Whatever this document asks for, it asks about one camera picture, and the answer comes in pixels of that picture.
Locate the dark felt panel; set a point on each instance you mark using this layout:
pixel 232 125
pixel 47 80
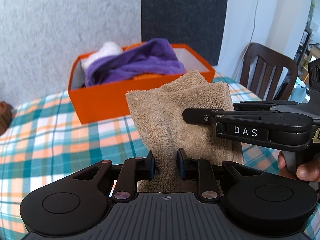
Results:
pixel 185 10

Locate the grey felt panel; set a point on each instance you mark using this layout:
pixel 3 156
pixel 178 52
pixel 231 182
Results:
pixel 62 17

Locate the purple towel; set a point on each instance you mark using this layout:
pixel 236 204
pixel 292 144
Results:
pixel 140 62

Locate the light blue bag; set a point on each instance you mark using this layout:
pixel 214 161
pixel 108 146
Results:
pixel 300 92

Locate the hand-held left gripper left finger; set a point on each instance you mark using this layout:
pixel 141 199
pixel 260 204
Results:
pixel 151 167

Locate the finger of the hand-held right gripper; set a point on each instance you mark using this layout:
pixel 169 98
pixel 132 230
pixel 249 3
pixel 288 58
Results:
pixel 260 105
pixel 197 116

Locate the cluttered shelf unit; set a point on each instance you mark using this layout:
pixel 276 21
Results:
pixel 306 42

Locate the orange box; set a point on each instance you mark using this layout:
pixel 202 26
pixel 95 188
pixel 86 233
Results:
pixel 100 102

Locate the beige fluffy towel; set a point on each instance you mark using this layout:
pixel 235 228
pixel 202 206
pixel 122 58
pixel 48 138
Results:
pixel 160 120

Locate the carved wooden holder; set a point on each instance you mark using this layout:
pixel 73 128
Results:
pixel 5 120

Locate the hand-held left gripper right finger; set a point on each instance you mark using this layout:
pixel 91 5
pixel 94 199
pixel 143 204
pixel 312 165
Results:
pixel 180 166

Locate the person's right hand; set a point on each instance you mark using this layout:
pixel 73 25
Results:
pixel 308 173

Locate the plaid tablecloth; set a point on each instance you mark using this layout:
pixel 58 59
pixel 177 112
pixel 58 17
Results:
pixel 62 135

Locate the white towel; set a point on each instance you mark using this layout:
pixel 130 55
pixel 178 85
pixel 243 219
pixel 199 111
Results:
pixel 110 48

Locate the dark wooden chair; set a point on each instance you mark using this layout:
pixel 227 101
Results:
pixel 270 55

